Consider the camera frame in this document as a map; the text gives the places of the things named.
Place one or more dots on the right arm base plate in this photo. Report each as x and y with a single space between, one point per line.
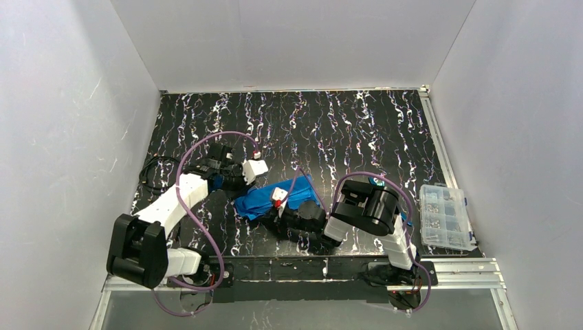
404 285

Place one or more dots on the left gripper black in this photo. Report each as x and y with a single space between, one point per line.
226 165

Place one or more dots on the clear plastic organizer box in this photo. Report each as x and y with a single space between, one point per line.
444 218

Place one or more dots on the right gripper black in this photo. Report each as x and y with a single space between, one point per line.
282 218

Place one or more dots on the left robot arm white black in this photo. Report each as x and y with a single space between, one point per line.
138 251

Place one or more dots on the aluminium frame rail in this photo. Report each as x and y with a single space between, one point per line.
316 293

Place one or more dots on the blue cloth napkin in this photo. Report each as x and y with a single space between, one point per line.
257 202

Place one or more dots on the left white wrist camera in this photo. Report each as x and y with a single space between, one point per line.
252 169

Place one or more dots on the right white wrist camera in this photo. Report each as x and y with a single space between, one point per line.
279 198

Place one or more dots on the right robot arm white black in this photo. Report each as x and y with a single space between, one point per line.
364 206

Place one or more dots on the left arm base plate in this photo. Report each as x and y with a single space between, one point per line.
208 275

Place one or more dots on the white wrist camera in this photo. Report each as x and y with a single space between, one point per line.
252 169
279 198

